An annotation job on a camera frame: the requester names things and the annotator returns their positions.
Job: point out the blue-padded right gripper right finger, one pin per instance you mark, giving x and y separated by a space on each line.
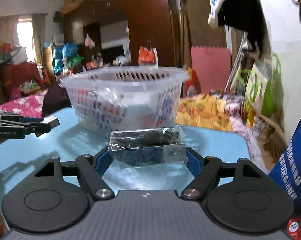
194 162

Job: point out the brown wooden door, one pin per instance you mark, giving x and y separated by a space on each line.
194 30

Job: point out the pink foam mat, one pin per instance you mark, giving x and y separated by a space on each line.
212 66

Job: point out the blue fabric bag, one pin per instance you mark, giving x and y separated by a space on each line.
287 171

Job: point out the pink floral quilt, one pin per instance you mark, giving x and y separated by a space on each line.
30 106

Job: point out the green white shopping bag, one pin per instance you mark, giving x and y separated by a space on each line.
262 85

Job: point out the orange white hanging bag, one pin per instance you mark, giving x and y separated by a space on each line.
148 57

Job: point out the yellow patterned blanket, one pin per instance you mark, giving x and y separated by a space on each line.
204 111

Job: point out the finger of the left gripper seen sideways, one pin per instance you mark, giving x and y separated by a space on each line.
49 122

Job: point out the dark red wooden wardrobe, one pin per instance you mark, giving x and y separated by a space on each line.
95 25

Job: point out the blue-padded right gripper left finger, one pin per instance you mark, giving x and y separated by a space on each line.
103 161

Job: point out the black item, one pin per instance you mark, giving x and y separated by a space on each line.
145 147

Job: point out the purple medicine box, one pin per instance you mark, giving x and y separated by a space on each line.
165 112

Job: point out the white plastic laundry basket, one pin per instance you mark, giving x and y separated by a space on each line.
123 98

